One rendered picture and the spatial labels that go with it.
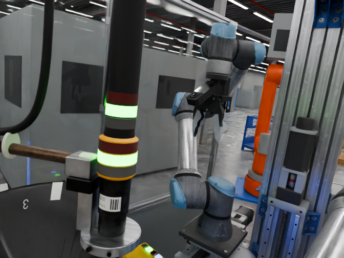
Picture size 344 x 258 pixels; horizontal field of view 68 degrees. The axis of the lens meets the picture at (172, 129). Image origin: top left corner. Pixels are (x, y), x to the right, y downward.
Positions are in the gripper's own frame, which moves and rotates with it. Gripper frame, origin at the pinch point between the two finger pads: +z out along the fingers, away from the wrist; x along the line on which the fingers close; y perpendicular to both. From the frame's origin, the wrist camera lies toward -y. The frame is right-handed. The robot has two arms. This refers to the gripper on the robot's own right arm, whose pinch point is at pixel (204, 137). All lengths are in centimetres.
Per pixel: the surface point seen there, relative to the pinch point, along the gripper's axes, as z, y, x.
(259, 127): 40, 331, 133
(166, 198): 49, 34, 45
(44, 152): -7, -56, -18
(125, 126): -11, -51, -27
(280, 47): -83, 314, 115
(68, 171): -5, -55, -22
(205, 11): -55, 47, 45
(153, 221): 61, 26, 46
